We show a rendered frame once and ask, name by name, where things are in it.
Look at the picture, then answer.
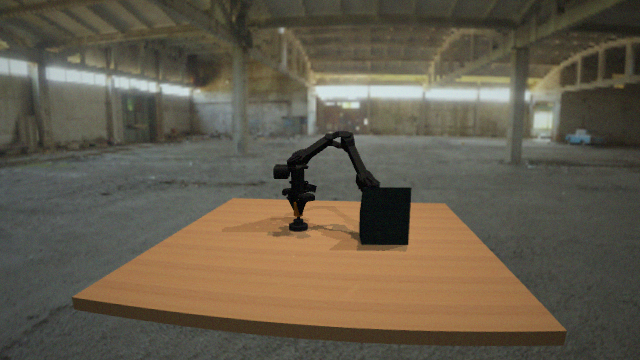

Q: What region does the orange-brown cylinder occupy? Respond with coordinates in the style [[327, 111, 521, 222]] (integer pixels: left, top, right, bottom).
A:
[[294, 202, 303, 217]]

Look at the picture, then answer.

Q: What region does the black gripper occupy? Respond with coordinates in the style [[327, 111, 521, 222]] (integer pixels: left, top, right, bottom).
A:
[[282, 179, 315, 215]]

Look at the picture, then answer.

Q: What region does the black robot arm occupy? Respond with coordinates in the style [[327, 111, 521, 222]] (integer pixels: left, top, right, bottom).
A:
[[273, 131, 380, 192]]

